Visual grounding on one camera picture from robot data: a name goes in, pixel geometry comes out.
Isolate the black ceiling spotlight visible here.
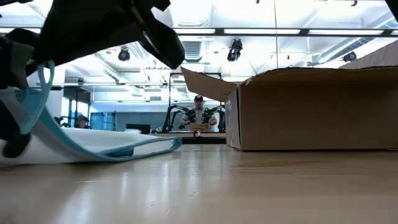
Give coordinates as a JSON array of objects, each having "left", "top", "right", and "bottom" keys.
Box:
[
  {"left": 118, "top": 46, "right": 131, "bottom": 62},
  {"left": 343, "top": 51, "right": 358, "bottom": 63}
]

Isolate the black aluminium table frame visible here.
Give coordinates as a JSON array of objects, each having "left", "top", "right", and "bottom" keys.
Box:
[{"left": 182, "top": 136, "right": 227, "bottom": 144}]

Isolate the blue partition panel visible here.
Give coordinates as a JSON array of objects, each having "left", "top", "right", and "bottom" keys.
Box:
[{"left": 90, "top": 111, "right": 118, "bottom": 131}]

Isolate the silver ceiling air duct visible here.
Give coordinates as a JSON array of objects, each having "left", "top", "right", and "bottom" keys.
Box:
[{"left": 181, "top": 40, "right": 205, "bottom": 62}]

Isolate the overhead black light bar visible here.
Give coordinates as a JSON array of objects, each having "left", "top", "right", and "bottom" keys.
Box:
[{"left": 172, "top": 27, "right": 398, "bottom": 36}]

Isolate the person with cap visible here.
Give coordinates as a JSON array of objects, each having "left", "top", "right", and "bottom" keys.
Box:
[{"left": 179, "top": 95, "right": 218, "bottom": 127}]

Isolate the brown cardboard box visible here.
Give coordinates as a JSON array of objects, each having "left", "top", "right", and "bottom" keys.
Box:
[{"left": 181, "top": 40, "right": 398, "bottom": 152}]

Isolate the white mesh pouch blue trim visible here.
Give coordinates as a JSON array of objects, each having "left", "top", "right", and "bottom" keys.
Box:
[{"left": 0, "top": 60, "right": 183, "bottom": 166}]

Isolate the background black stand frame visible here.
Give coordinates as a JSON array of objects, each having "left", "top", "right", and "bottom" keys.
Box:
[{"left": 51, "top": 85, "right": 93, "bottom": 128}]

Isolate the black ceiling camera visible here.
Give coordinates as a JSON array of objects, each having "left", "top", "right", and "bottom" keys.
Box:
[{"left": 226, "top": 37, "right": 244, "bottom": 62}]

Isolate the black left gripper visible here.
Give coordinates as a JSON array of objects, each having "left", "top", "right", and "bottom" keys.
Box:
[{"left": 0, "top": 0, "right": 186, "bottom": 91}]

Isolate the small background cardboard box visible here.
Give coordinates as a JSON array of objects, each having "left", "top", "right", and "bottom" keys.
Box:
[{"left": 188, "top": 123, "right": 212, "bottom": 133}]

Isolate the person at dark desk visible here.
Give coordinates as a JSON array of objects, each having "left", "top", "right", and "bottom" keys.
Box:
[{"left": 75, "top": 114, "right": 91, "bottom": 129}]

